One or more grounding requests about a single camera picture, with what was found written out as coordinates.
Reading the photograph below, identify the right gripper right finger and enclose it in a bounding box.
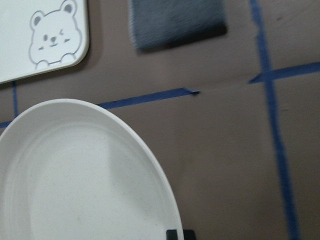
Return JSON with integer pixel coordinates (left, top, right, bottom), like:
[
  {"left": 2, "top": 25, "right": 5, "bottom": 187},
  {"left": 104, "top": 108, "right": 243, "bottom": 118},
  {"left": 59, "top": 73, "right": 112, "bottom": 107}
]
[{"left": 183, "top": 229, "right": 196, "bottom": 240}]

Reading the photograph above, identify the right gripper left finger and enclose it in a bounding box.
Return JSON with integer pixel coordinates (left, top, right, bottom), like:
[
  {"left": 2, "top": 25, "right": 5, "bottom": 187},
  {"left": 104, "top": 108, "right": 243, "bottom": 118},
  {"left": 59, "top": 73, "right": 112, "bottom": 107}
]
[{"left": 166, "top": 229, "right": 177, "bottom": 240}]

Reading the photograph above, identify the cream round plate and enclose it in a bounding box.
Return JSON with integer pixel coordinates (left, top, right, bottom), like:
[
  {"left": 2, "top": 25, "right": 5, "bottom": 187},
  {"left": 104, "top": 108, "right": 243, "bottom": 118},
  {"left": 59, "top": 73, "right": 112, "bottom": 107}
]
[{"left": 0, "top": 99, "right": 184, "bottom": 240}]

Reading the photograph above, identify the cream bear tray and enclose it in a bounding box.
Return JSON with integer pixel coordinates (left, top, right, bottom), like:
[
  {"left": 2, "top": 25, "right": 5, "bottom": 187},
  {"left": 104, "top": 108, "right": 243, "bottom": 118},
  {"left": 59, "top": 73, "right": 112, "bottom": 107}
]
[{"left": 0, "top": 0, "right": 90, "bottom": 84}]

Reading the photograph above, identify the grey folded cloth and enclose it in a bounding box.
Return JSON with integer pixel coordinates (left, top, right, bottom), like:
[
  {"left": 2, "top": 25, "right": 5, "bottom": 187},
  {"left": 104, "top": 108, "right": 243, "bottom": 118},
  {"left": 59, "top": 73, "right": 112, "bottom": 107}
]
[{"left": 128, "top": 0, "right": 228, "bottom": 52}]

